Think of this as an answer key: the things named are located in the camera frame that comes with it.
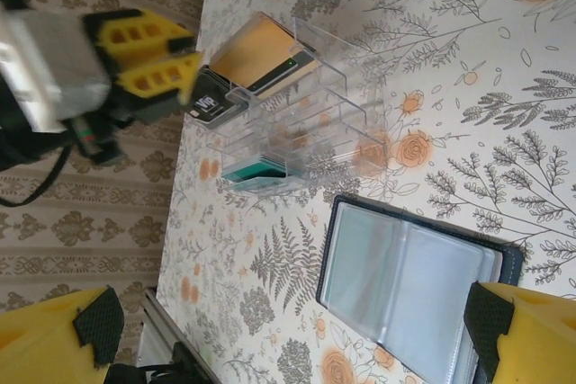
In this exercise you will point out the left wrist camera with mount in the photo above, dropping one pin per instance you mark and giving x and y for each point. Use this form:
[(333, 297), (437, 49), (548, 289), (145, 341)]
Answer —
[(49, 69)]

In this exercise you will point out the teal card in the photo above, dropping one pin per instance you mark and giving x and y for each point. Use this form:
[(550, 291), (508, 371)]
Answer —
[(258, 168)]

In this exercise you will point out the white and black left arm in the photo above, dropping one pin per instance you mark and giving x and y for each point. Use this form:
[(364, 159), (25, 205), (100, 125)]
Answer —
[(148, 370)]

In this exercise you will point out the black VIP card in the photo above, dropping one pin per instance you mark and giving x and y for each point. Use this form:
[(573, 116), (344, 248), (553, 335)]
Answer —
[(213, 98)]

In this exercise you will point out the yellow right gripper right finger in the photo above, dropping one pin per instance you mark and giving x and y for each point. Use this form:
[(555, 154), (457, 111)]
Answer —
[(535, 343)]

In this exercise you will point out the aluminium front beam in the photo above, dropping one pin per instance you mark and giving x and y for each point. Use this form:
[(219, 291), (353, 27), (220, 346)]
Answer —
[(166, 330)]

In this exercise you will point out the dark blue leather card holder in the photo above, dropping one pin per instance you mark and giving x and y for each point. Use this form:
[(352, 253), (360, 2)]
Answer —
[(405, 276)]

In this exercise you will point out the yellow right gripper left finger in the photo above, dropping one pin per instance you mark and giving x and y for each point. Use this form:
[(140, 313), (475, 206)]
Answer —
[(40, 339)]

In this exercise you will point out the black and wood block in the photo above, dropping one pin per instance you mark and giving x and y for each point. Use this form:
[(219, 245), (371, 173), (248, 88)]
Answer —
[(252, 51)]

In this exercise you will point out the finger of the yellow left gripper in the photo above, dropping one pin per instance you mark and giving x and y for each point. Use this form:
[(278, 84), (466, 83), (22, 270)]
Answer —
[(173, 76), (148, 44)]

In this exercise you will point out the floral patterned table cover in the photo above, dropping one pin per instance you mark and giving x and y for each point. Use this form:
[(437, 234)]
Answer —
[(450, 154)]

